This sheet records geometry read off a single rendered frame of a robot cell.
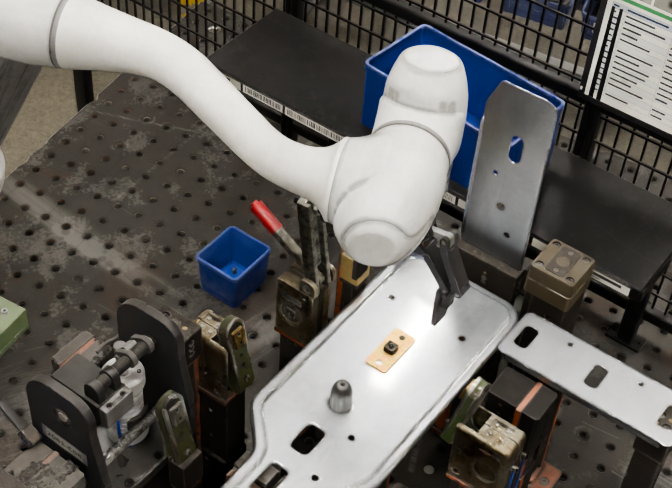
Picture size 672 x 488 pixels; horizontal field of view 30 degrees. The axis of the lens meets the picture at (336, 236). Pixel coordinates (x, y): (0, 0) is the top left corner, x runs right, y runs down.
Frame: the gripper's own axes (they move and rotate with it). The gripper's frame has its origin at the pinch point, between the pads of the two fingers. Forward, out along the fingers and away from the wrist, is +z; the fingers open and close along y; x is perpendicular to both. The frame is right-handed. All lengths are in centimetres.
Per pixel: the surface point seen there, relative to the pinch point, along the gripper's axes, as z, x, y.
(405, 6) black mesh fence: -2, 55, -37
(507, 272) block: 13.2, 25.0, 5.4
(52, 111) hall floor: 114, 85, -171
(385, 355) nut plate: 12.8, -1.6, 0.1
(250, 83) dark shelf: 10, 33, -54
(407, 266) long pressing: 13.2, 15.8, -7.7
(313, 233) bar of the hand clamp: -3.4, -1.3, -14.4
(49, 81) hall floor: 114, 95, -182
